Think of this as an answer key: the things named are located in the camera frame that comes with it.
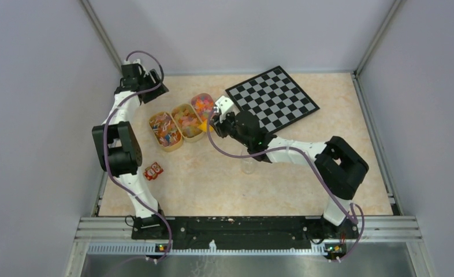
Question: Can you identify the yellow plastic scoop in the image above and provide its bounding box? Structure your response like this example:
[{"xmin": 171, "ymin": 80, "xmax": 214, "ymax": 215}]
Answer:
[{"xmin": 198, "ymin": 121, "xmax": 214, "ymax": 133}]

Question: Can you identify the black white chessboard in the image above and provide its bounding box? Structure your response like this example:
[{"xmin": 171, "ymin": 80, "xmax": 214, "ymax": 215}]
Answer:
[{"xmin": 225, "ymin": 66, "xmax": 319, "ymax": 134}]

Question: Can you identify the cream tray with gummies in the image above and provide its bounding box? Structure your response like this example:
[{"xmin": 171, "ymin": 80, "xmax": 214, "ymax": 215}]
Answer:
[{"xmin": 171, "ymin": 103, "xmax": 204, "ymax": 143}]

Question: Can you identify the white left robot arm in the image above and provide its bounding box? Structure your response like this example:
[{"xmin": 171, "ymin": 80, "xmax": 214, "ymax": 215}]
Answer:
[{"xmin": 92, "ymin": 59, "xmax": 168, "ymax": 239}]

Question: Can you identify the red owl toy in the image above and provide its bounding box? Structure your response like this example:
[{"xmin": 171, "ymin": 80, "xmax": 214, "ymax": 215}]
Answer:
[{"xmin": 143, "ymin": 162, "xmax": 163, "ymax": 181}]

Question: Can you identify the clear glass jar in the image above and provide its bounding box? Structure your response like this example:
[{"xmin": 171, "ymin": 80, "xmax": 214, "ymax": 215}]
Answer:
[{"xmin": 241, "ymin": 158, "xmax": 258, "ymax": 174}]

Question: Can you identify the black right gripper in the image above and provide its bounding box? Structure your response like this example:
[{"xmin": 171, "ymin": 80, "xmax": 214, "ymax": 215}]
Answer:
[{"xmin": 209, "ymin": 110, "xmax": 251, "ymax": 148}]

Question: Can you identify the yellow tray with lollipops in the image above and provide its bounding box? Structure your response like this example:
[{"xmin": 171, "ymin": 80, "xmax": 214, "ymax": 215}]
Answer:
[{"xmin": 148, "ymin": 111, "xmax": 184, "ymax": 152}]

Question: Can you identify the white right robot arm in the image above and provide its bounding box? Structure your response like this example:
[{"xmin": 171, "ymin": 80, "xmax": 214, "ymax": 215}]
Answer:
[{"xmin": 206, "ymin": 109, "xmax": 369, "ymax": 238}]

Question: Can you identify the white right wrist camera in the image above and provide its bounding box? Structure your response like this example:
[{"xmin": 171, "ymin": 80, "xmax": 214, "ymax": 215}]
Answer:
[{"xmin": 214, "ymin": 95, "xmax": 235, "ymax": 114}]

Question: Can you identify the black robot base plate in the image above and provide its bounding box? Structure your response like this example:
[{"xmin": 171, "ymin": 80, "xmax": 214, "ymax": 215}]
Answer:
[{"xmin": 131, "ymin": 216, "xmax": 359, "ymax": 250}]

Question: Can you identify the pink tray with candies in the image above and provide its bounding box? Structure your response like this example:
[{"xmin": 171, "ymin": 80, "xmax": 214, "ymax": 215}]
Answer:
[{"xmin": 190, "ymin": 93, "xmax": 215, "ymax": 122}]

